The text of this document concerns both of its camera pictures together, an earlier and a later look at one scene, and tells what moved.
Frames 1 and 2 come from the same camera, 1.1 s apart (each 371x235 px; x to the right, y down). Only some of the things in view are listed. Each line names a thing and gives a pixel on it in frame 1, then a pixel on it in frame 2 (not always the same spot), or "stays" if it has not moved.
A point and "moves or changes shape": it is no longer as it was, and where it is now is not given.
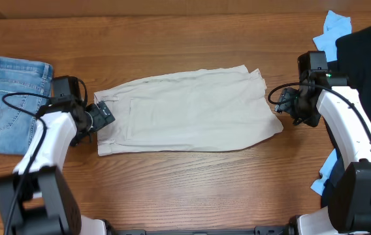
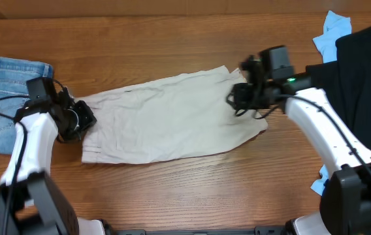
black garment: (366, 60) stays
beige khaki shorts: (209, 109) moves or changes shape
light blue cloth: (336, 27) stays
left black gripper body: (94, 119) → (79, 119)
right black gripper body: (296, 107) → (254, 98)
